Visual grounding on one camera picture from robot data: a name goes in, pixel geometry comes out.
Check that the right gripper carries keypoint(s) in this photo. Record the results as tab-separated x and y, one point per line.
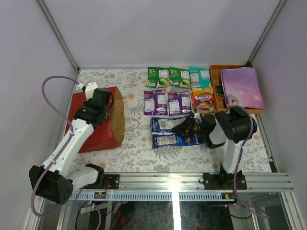
185	127

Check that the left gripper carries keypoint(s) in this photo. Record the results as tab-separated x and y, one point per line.
105	95

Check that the blue Doritos chip bag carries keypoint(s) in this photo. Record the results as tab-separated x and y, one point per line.
163	136

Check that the purple Fox's candy packet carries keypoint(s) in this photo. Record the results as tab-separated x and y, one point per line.
179	103

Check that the red brown paper bag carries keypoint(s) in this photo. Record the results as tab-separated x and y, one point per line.
110	133

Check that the Fox's candy bag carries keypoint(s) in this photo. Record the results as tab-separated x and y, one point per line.
202	100

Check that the green snack packet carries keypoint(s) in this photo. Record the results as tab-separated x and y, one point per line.
179	77
157	77

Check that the teal snack packet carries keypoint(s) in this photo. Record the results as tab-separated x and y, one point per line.
199	77

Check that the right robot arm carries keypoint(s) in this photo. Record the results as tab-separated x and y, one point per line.
233	127

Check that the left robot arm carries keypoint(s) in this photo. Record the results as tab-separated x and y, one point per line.
52	180

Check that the purple Frozen cloth bag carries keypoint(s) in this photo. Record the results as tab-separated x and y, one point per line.
241	88

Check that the small black object in tray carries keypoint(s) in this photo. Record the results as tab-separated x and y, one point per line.
219	90

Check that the floral table mat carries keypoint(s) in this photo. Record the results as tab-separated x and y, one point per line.
136	153

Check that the orange wooden tray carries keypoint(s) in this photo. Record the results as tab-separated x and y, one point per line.
215	74

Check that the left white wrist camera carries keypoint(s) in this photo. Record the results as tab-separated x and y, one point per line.
88	89

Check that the aluminium front rail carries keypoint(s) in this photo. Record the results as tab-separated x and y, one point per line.
159	186

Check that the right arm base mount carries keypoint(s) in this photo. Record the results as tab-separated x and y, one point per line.
224	180

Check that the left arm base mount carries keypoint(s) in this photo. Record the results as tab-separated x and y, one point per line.
110	181

